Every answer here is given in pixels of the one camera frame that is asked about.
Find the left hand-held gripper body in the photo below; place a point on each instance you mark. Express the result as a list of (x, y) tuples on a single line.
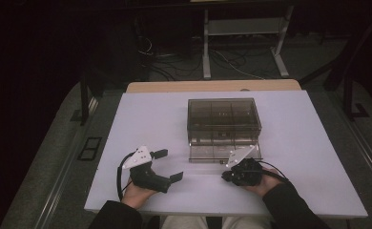
[(149, 179)]

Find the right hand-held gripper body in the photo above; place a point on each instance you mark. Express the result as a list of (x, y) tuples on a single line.
[(247, 173)]

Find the smoky transparent drawer box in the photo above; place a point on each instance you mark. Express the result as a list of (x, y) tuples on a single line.
[(223, 114)]

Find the person's left hand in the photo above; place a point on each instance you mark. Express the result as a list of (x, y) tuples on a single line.
[(136, 196)]

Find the person's right hand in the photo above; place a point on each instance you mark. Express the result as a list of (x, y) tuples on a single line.
[(266, 186)]

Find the person's left leg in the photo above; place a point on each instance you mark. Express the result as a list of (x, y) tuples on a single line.
[(184, 223)]

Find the person's leg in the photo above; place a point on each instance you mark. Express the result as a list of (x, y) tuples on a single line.
[(246, 223), (184, 223)]

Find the person's right leg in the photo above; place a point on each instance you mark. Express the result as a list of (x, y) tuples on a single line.
[(246, 223)]

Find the black metal stand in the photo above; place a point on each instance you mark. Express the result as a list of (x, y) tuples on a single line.
[(349, 98), (84, 101)]

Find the white metal stand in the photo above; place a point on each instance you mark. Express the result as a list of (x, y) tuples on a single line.
[(206, 47)]

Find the aluminium floor rail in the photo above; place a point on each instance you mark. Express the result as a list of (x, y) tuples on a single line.
[(365, 149), (63, 178)]

